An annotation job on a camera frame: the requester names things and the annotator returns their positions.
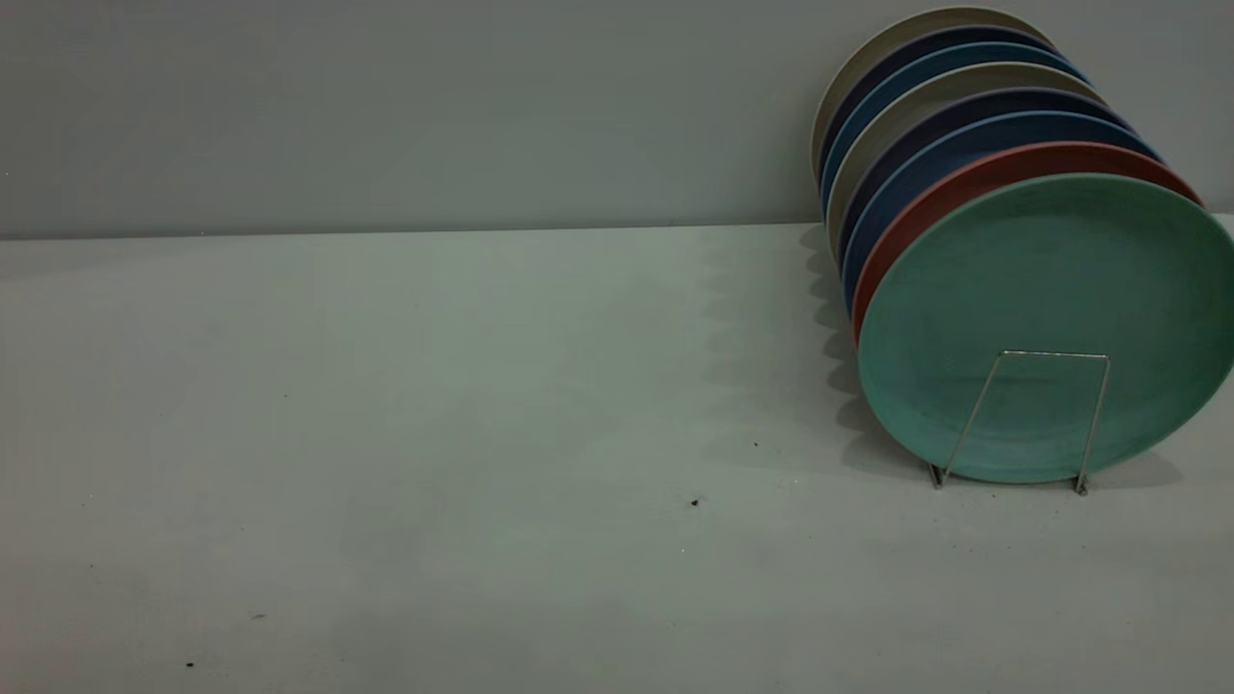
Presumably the green round plate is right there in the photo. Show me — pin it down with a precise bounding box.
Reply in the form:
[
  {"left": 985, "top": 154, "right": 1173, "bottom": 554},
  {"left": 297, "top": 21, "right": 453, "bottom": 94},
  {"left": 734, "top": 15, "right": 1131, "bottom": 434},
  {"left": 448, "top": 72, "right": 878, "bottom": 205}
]
[{"left": 856, "top": 172, "right": 1234, "bottom": 485}]

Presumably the pink round plate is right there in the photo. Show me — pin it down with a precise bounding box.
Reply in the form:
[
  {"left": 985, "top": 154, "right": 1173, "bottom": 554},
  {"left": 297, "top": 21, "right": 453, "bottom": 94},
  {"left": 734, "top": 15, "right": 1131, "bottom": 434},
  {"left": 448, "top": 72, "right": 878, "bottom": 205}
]
[{"left": 850, "top": 140, "right": 1204, "bottom": 343}]

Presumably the blue round plate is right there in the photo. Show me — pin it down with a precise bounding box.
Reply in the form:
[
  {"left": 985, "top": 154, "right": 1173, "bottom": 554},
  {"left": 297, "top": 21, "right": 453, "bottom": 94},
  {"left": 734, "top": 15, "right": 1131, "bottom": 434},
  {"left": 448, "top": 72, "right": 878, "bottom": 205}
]
[
  {"left": 843, "top": 109, "right": 1165, "bottom": 314},
  {"left": 818, "top": 40, "right": 1086, "bottom": 218}
]

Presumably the dark purple round plate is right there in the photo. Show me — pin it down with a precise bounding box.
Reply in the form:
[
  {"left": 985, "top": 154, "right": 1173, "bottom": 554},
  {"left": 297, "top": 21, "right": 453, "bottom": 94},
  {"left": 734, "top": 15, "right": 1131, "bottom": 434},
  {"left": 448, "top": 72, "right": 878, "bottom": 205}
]
[{"left": 836, "top": 87, "right": 1134, "bottom": 276}]

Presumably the beige round plate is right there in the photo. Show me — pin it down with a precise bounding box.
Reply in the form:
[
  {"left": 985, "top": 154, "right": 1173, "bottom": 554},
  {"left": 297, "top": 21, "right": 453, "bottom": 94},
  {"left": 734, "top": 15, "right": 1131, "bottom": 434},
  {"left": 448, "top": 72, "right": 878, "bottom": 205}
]
[
  {"left": 808, "top": 6, "right": 1054, "bottom": 179},
  {"left": 825, "top": 61, "right": 1105, "bottom": 252}
]

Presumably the dark navy round plate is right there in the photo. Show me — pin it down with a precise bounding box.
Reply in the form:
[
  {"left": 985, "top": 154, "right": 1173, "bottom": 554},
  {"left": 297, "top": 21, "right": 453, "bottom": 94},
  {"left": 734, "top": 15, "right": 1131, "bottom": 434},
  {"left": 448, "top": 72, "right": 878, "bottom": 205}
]
[{"left": 816, "top": 24, "right": 1061, "bottom": 189}]

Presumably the metal wire plate rack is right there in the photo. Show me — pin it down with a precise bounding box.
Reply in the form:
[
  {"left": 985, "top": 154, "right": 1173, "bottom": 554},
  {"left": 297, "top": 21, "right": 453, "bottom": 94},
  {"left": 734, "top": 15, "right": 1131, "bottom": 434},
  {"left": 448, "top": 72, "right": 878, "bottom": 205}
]
[{"left": 928, "top": 349, "right": 1114, "bottom": 495}]

